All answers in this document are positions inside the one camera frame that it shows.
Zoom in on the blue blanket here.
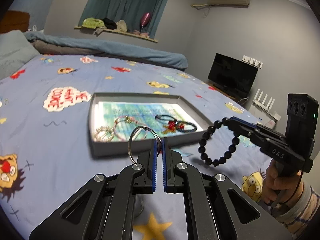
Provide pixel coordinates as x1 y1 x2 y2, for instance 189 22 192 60
24 31 188 69

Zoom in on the white cardboard box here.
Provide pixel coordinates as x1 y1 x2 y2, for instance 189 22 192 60
250 105 282 129

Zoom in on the teal curtain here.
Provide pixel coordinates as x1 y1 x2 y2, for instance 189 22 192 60
80 0 174 39

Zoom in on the large black bead bracelet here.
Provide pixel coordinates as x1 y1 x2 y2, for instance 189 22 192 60
198 119 241 167

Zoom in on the person's right forearm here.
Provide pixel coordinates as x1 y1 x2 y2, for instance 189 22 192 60
270 182 320 240

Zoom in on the person's right hand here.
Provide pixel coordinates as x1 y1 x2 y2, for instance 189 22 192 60
262 159 304 205

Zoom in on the pink balloon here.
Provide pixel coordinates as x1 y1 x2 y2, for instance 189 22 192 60
139 12 152 33

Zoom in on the grey blanket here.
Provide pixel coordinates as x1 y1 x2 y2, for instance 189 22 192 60
32 40 185 71

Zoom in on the blue-grey pillow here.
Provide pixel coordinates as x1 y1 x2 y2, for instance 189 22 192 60
0 30 40 80

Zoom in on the air conditioner pipe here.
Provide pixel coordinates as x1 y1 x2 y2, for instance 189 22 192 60
191 3 210 17

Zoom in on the green cloth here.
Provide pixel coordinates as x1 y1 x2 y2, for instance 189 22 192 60
82 17 105 29

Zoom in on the white router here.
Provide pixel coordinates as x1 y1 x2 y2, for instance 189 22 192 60
252 89 282 119

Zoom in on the wooden television stand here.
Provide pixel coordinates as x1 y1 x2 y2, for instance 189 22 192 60
206 81 238 100

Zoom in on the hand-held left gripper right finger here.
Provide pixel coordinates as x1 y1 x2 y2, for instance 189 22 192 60
162 137 293 240

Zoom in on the beige cloth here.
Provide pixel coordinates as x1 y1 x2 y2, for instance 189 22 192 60
115 20 128 32

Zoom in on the dark cord hair tie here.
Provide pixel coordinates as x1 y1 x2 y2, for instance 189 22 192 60
155 114 179 123

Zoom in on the pink cloth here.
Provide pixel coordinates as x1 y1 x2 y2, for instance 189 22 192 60
132 29 150 38

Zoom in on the silver ring bangle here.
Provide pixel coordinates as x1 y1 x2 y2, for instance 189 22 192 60
128 126 160 167

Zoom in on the black cloth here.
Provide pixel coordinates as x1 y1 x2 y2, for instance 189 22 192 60
102 18 118 30

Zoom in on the grey shallow box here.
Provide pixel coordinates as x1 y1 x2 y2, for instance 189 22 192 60
89 92 214 158

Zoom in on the black television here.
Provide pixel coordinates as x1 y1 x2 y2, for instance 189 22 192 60
207 53 259 98

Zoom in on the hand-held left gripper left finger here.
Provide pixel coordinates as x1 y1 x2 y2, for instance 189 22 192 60
29 137 163 240

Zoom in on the pink string bracelet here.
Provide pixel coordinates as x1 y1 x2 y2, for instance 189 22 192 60
112 115 148 140

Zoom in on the red bead gold bracelet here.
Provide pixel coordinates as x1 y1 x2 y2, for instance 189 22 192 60
162 120 180 134

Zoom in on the wooden headboard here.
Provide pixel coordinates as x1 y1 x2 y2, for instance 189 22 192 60
0 10 30 34

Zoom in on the window sill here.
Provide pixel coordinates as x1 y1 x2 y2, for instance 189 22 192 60
74 25 158 43

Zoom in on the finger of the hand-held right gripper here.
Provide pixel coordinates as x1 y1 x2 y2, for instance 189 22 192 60
227 120 275 148
229 116 287 143

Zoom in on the dark blue bead bracelet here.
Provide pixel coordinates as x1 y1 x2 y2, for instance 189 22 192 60
175 120 198 132

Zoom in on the blue-green printed paper sheet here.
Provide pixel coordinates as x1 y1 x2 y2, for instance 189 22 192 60
96 101 204 140

